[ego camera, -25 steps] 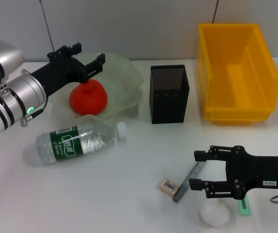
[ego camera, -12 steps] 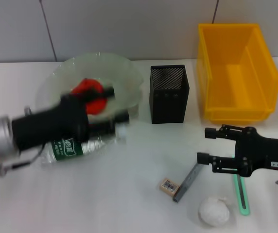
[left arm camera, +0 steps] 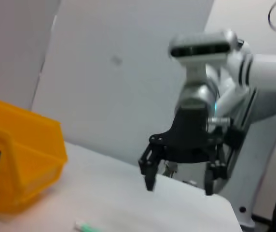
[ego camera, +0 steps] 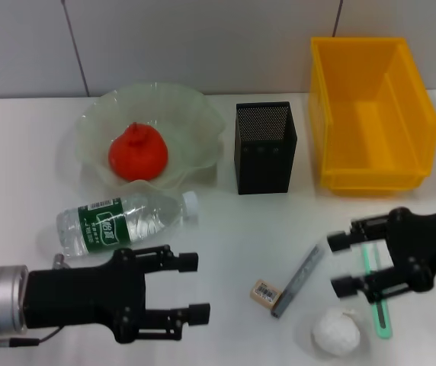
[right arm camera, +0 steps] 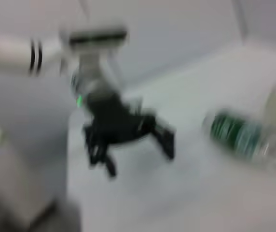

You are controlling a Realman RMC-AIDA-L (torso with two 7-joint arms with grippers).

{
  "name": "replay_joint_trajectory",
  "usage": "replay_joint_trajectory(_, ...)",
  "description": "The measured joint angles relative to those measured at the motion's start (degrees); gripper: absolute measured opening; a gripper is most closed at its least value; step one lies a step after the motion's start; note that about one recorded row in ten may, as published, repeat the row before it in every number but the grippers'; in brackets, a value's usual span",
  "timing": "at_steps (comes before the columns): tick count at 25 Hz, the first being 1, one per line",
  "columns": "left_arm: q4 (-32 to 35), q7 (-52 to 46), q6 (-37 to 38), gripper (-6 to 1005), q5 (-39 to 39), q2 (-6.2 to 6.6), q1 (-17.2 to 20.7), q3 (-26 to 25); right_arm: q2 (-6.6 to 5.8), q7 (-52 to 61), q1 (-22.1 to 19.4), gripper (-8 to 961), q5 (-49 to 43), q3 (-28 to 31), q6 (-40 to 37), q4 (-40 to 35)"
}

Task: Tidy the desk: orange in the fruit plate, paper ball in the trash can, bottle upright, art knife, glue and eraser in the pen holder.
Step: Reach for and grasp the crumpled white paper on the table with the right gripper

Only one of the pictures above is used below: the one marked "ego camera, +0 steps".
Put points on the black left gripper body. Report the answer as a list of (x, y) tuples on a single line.
[(81, 297)]

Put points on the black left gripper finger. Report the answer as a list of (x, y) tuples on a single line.
[(199, 314), (187, 262)]

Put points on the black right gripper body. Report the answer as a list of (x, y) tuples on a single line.
[(431, 240)]

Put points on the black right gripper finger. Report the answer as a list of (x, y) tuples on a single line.
[(340, 242), (345, 286)]

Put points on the white paper ball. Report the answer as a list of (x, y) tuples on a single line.
[(336, 331)]

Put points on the green utility knife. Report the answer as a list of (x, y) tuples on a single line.
[(382, 324)]

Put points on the clear water bottle green label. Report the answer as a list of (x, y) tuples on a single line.
[(103, 225)]

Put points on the orange fruit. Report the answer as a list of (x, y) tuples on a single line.
[(138, 156)]

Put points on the grey marker pen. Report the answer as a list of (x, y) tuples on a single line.
[(298, 280)]

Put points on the beige eraser with barcode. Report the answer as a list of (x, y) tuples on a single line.
[(265, 293)]

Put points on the black mesh pen holder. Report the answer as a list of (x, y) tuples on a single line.
[(263, 167)]

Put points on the green glass fruit plate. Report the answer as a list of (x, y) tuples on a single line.
[(191, 126)]

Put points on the yellow plastic bin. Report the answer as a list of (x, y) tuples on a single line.
[(374, 126)]

